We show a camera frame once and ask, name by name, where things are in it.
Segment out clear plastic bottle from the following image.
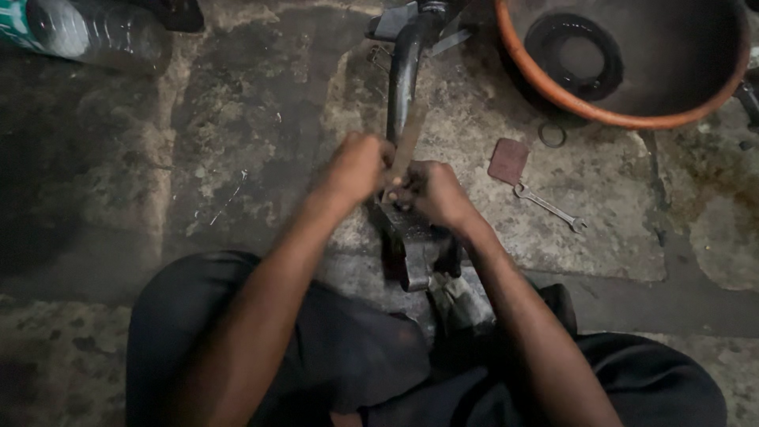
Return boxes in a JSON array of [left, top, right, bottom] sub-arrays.
[[0, 0, 174, 77]]

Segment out small metal ring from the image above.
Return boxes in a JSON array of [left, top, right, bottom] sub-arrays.
[[538, 121, 568, 149]]

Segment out reddish sandpaper piece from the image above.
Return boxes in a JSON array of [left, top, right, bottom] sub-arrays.
[[487, 138, 530, 187]]

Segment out person's right hand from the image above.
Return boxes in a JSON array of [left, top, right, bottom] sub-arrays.
[[388, 160, 475, 231]]

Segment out person's left hand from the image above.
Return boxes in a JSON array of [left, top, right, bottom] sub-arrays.
[[320, 132, 397, 208]]

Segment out orange plastic basin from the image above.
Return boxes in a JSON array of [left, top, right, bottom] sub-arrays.
[[495, 0, 753, 131]]

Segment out person's black trousers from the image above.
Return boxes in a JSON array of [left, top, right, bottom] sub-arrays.
[[125, 250, 728, 427]]

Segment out black rubber ring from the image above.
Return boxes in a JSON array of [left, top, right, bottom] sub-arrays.
[[524, 13, 625, 102]]

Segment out thin metal blade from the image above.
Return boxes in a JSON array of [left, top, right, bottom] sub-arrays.
[[428, 28, 473, 58]]

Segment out black metal motorcycle frame part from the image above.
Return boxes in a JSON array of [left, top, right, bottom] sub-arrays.
[[364, 0, 475, 293]]

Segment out steel open-end spanner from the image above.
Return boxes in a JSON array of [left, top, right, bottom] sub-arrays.
[[514, 183, 588, 234]]

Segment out strip of sandpaper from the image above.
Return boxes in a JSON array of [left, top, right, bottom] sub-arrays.
[[384, 102, 429, 189]]

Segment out dark metal tool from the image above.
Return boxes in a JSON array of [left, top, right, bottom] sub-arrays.
[[733, 68, 759, 152]]

